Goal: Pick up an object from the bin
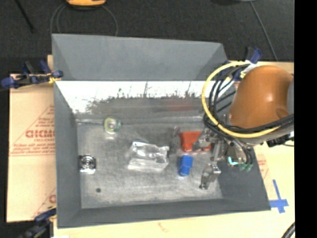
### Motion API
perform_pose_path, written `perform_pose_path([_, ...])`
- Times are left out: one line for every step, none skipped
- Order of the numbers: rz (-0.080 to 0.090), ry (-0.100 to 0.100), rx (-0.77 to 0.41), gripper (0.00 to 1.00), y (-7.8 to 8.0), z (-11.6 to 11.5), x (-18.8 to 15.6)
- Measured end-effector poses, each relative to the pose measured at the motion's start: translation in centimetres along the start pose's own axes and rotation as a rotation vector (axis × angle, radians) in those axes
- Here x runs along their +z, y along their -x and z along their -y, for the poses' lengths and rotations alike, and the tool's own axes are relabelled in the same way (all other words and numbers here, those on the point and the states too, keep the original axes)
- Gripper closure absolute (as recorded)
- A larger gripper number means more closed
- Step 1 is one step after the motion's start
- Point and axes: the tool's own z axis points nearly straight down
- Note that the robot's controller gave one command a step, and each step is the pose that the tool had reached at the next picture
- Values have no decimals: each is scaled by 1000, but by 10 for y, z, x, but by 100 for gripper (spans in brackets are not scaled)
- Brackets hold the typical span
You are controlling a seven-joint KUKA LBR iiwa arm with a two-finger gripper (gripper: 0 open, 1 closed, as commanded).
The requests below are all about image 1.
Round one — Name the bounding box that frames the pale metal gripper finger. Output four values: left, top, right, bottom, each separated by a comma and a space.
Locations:
195, 129, 216, 152
199, 164, 222, 190

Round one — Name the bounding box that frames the red-orange block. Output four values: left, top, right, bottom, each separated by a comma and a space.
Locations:
180, 131, 213, 154

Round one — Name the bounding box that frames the blue cylinder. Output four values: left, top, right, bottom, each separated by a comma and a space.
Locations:
177, 154, 194, 177

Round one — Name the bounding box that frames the clear plastic packet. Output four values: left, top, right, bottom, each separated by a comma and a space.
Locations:
126, 140, 170, 173

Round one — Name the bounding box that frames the grey metal bin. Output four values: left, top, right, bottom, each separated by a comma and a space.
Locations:
51, 33, 271, 228

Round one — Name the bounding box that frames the brown cardboard board, red print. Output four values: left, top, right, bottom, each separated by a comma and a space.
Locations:
5, 54, 58, 223

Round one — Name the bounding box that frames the black cylinder on white bracket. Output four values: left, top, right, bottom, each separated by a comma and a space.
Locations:
266, 131, 295, 148

